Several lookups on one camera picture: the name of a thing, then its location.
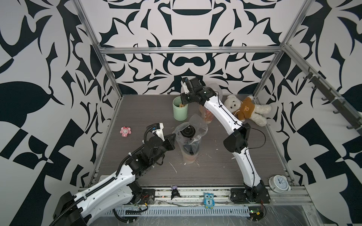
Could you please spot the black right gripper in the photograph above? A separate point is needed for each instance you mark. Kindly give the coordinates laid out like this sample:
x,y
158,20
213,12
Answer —
x,y
184,100

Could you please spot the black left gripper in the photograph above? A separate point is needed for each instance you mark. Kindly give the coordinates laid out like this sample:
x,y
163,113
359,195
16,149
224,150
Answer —
x,y
168,142

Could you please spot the pale milk tea cup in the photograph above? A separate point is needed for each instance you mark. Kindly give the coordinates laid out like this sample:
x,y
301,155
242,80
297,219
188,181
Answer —
x,y
190,152

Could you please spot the red milk tea cup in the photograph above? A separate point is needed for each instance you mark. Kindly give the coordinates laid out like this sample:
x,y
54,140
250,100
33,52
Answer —
x,y
188,132

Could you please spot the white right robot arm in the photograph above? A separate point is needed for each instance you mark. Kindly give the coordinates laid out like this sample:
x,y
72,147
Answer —
x,y
236,142

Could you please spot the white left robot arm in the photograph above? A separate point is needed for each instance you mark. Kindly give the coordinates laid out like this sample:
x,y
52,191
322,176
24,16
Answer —
x,y
118,189

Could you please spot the green straw holder cup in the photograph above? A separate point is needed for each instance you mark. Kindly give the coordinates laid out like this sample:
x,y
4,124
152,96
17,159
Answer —
x,y
179,113

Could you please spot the pink plush toy figure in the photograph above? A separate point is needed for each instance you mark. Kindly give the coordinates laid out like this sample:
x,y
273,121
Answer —
x,y
125,131

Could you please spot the white teddy bear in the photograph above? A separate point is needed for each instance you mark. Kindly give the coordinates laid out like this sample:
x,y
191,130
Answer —
x,y
246,109

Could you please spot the small purple figure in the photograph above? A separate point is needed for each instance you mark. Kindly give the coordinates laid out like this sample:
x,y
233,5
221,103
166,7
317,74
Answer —
x,y
175,193

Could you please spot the blue owl figure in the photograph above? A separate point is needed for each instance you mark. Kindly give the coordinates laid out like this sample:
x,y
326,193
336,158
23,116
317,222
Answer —
x,y
209,202

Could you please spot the white alarm clock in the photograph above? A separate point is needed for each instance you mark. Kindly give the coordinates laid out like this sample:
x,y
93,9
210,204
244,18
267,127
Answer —
x,y
279,184

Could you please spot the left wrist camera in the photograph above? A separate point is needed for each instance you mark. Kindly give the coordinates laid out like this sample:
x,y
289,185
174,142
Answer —
x,y
157,130

